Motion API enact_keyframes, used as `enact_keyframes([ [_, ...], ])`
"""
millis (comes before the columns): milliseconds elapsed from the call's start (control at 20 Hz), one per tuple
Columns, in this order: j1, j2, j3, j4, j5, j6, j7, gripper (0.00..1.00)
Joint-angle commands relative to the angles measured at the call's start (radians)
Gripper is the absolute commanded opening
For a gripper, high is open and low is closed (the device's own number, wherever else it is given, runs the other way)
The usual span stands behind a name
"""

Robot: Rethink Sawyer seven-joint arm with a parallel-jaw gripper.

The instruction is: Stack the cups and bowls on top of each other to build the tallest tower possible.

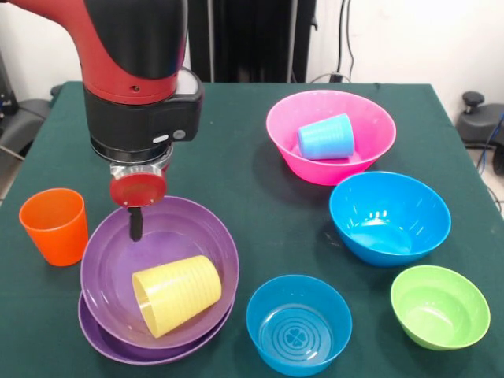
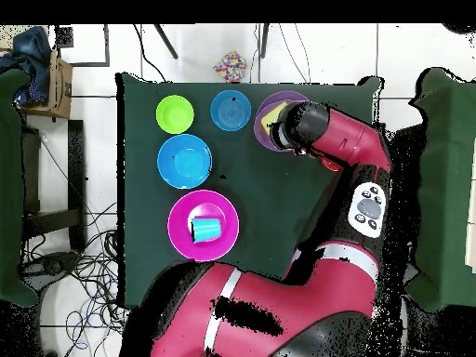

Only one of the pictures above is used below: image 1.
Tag pale yellow translucent cup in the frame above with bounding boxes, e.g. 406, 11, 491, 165
131, 254, 223, 339

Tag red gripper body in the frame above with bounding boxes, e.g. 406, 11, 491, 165
109, 172, 168, 209

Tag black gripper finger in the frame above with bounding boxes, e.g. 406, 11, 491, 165
127, 206, 144, 243

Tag pink bowl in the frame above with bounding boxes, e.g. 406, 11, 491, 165
265, 89, 397, 187

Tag green bowl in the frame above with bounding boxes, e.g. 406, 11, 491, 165
390, 265, 491, 350

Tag dark green table cloth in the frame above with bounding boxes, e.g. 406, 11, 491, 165
0, 80, 504, 378

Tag blue cup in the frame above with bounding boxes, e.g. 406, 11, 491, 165
296, 113, 356, 161

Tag purple bowl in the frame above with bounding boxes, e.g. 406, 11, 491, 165
77, 290, 236, 366
80, 195, 240, 350

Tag blue cable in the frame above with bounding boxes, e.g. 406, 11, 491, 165
476, 112, 504, 172

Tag black pedestal leg with caster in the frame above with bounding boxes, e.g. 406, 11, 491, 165
455, 91, 504, 176
0, 84, 62, 161

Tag large blue bowl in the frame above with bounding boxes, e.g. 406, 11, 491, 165
328, 171, 452, 269

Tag small blue patterned bowl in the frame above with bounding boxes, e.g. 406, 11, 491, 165
246, 274, 354, 377

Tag orange cup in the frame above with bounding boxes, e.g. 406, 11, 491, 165
18, 187, 90, 268

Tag black wall cable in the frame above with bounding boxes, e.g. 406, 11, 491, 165
336, 0, 347, 76
345, 0, 356, 82

